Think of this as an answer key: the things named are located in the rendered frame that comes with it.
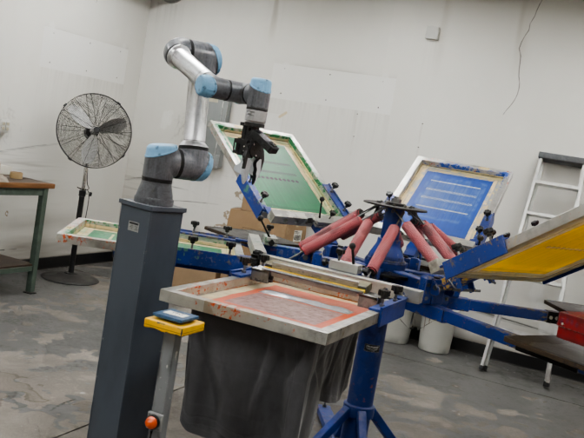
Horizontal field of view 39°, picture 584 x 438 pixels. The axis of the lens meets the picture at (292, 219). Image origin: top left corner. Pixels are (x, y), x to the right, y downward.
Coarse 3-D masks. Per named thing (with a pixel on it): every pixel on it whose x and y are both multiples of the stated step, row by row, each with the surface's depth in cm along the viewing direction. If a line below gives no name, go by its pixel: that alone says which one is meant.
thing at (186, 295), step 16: (176, 288) 268; (192, 288) 274; (208, 288) 284; (224, 288) 295; (304, 288) 324; (320, 288) 321; (176, 304) 260; (192, 304) 258; (208, 304) 256; (224, 304) 255; (240, 320) 251; (256, 320) 249; (272, 320) 247; (288, 320) 248; (352, 320) 264; (368, 320) 275; (304, 336) 243; (320, 336) 241; (336, 336) 247
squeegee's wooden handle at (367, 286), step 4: (272, 260) 316; (276, 260) 316; (268, 264) 310; (288, 264) 312; (292, 264) 313; (304, 268) 310; (308, 268) 310; (324, 272) 307; (340, 276) 304; (344, 276) 304; (356, 280) 302; (360, 280) 302; (360, 284) 297; (364, 284) 298; (368, 284) 298; (360, 288) 296; (364, 288) 295; (368, 288) 298
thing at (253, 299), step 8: (264, 288) 313; (272, 288) 316; (280, 288) 319; (224, 296) 284; (232, 296) 287; (240, 296) 289; (248, 296) 291; (256, 296) 294; (264, 296) 296; (272, 296) 299; (304, 296) 309; (312, 296) 312; (320, 296) 315; (240, 304) 276; (248, 304) 278; (256, 304) 280; (264, 304) 282; (272, 304) 285; (280, 304) 287; (288, 304) 289
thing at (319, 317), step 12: (312, 300) 305; (324, 300) 309; (336, 300) 313; (276, 312) 273; (288, 312) 276; (300, 312) 280; (312, 312) 283; (324, 312) 286; (336, 312) 290; (360, 312) 297; (312, 324) 264; (324, 324) 267
